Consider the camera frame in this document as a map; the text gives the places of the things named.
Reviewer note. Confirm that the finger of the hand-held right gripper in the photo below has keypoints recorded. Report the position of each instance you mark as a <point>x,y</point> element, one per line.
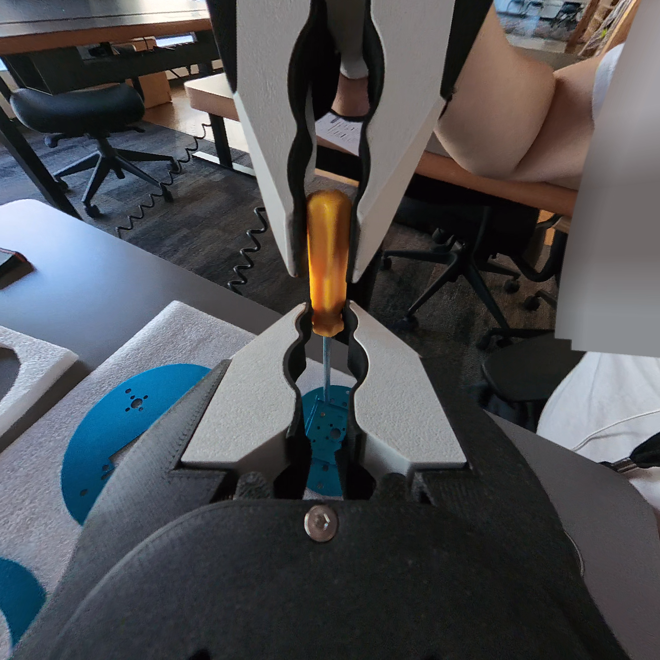
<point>263,103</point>
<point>407,103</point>

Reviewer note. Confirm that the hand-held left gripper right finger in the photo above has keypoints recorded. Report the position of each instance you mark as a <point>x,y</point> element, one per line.
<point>402,412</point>

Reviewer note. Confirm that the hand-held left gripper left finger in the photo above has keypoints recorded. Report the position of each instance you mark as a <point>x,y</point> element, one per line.
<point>242,412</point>

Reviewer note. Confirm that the blue perforated metal bracket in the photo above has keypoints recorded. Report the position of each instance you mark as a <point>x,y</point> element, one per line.
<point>330,433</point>

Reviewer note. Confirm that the person's right forearm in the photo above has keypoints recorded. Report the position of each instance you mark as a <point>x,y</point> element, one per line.
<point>490,118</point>

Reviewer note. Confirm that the black under-desk tray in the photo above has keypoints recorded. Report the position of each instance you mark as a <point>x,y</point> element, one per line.
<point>170,54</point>

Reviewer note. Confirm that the person's right hand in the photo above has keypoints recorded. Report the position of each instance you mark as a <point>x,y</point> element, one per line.
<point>353,100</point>

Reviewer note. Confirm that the printed instruction sheet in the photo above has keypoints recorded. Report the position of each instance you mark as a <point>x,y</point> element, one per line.
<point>340,134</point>

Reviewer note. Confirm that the brown cardboard box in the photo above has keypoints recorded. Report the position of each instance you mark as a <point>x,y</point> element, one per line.
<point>154,87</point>

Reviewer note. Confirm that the large white foam sheet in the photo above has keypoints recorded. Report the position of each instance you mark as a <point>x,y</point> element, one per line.
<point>170,330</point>

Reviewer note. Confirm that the black mesh office chair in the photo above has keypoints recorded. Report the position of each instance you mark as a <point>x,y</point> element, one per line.
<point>531,368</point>

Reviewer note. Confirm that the blue slotted metal disc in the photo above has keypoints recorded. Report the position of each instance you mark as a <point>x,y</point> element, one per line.
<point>103,453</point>

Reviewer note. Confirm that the black saddle stool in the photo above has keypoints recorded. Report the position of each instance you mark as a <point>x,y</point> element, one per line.
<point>77,108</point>

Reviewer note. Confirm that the wooden shelving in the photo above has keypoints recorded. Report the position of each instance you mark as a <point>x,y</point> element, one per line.
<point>593,26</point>

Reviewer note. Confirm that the white foam piece with cutout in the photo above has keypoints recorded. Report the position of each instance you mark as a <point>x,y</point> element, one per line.
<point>46,361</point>

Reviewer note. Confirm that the person's white shirt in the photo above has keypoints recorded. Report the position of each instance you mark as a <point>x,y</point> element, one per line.
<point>608,402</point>

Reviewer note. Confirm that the small black box red edge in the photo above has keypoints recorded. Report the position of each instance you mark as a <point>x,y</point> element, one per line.
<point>13,268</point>

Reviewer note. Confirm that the black desk leg frame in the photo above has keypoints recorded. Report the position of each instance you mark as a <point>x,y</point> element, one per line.
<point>31,154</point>

